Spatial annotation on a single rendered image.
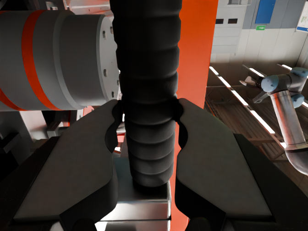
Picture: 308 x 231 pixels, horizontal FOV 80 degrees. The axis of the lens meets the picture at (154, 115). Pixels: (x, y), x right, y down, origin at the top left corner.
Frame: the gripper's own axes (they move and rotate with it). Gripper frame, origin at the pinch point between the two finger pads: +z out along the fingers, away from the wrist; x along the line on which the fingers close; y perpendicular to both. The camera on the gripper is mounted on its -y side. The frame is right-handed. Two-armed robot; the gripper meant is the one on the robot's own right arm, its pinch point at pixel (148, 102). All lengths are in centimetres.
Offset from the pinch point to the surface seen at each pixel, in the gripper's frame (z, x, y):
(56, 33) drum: 12.4, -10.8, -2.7
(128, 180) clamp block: -0.4, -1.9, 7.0
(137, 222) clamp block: -2.4, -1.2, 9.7
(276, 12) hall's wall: 1336, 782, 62
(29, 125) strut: 15.2, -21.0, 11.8
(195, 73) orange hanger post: 60, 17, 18
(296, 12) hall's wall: 1339, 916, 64
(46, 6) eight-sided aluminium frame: 40.0, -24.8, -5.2
